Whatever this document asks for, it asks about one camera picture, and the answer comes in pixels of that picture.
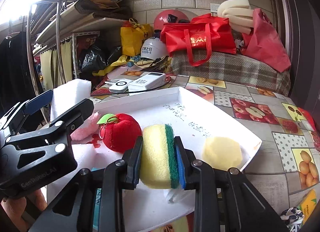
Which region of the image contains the white foam block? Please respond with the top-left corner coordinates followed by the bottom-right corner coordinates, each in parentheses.
top-left (50, 78), bottom-right (92, 121)

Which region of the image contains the yellow green scrub sponge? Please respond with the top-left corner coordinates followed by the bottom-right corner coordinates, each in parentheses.
top-left (140, 124), bottom-right (179, 189)

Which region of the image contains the cow print cloth pouch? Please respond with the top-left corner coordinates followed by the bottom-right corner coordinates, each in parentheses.
top-left (280, 207), bottom-right (304, 232)

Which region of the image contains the yellow bamboo tissue pack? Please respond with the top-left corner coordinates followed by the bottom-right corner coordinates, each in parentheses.
top-left (298, 189), bottom-right (317, 224)

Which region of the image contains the person's left hand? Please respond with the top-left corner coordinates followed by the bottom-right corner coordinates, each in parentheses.
top-left (1, 189), bottom-right (47, 231)

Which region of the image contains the teal tissue pack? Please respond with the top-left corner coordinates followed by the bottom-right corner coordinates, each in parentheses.
top-left (93, 188), bottom-right (101, 232)

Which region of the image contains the pink fluffy plush ball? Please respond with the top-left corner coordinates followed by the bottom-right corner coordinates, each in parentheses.
top-left (71, 112), bottom-right (101, 141)

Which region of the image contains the black hanging garment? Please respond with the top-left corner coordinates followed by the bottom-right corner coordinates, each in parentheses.
top-left (0, 32), bottom-right (36, 116)

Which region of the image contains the white crumpled tissue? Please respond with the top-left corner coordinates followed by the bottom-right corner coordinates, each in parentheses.
top-left (164, 188), bottom-right (188, 204)

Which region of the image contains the red plush apple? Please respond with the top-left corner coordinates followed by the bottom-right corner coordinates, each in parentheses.
top-left (97, 113), bottom-right (142, 154)

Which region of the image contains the metal shelf with curtain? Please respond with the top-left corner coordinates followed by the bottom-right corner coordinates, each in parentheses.
top-left (33, 31), bottom-right (100, 90)

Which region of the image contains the fruit pattern tablecloth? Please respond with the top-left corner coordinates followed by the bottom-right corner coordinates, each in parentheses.
top-left (89, 69), bottom-right (320, 232)

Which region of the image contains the black plastic bag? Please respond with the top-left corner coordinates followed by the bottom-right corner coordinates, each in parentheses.
top-left (81, 44), bottom-right (122, 73)

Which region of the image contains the white shallow cardboard tray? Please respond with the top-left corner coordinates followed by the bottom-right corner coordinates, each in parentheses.
top-left (46, 86), bottom-right (263, 232)

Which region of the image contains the white power bank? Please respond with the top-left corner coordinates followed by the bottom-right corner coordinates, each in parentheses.
top-left (128, 72), bottom-right (167, 92)

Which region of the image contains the red plastic packet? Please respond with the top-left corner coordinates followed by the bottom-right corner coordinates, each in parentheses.
top-left (298, 107), bottom-right (316, 131)

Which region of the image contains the yellow shopping bag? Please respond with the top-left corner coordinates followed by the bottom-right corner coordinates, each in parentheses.
top-left (120, 18), bottom-right (153, 57)

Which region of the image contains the white safety helmet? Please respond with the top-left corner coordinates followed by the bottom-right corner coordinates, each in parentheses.
top-left (140, 37), bottom-right (169, 60)

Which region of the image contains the metal clothes rack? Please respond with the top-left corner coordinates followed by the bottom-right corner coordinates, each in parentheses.
top-left (26, 0), bottom-right (78, 125)

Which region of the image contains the plaid covered bench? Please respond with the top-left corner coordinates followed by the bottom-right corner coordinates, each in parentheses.
top-left (169, 51), bottom-right (291, 96)

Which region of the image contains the pink red helmet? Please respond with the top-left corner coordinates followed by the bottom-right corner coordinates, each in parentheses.
top-left (153, 9), bottom-right (190, 32)

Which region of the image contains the dark red fabric bag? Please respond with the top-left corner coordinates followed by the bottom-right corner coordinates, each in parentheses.
top-left (241, 9), bottom-right (291, 73)

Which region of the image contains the red tote bag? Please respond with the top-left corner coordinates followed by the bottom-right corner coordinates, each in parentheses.
top-left (160, 14), bottom-right (236, 66)

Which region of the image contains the cream foam roll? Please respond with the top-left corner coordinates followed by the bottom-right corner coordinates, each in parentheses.
top-left (217, 0), bottom-right (253, 35)

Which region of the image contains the dark wooden door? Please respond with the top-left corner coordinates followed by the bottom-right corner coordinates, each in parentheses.
top-left (272, 0), bottom-right (319, 122)

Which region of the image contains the white round wireless charger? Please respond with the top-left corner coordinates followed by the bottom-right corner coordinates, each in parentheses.
top-left (108, 79), bottom-right (133, 93)

